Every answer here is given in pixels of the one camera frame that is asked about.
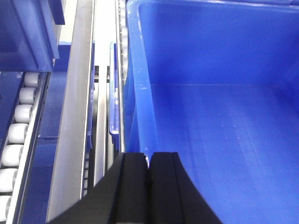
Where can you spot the blue bin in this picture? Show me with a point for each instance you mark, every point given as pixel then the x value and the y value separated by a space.
pixel 217 81
pixel 29 34

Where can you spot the white roller track left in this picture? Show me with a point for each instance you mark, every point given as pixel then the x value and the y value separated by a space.
pixel 18 144

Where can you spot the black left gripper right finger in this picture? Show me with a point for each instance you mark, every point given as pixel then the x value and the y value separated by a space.
pixel 172 196

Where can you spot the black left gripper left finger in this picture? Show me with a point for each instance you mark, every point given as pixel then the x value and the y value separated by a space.
pixel 120 197

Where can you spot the steel divider rail left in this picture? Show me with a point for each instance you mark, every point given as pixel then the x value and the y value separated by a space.
pixel 69 165

